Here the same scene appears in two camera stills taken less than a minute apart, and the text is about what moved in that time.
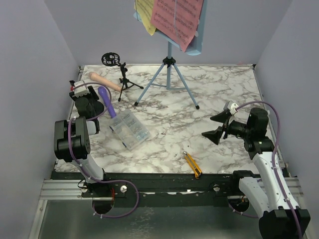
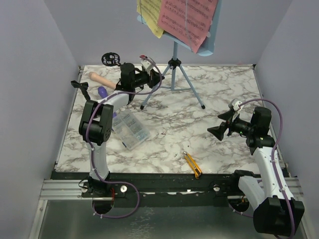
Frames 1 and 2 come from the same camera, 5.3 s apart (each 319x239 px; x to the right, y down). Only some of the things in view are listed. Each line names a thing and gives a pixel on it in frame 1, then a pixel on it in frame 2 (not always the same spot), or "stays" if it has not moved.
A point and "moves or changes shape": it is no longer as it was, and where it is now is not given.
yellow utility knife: (196, 169) stays
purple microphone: (104, 93) stays
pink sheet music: (177, 20) moves or changes shape
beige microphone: (95, 77) stays
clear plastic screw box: (130, 130) stays
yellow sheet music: (144, 8) moves or changes shape
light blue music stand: (168, 74) → (206, 48)
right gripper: (225, 126) stays
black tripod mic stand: (112, 59) stays
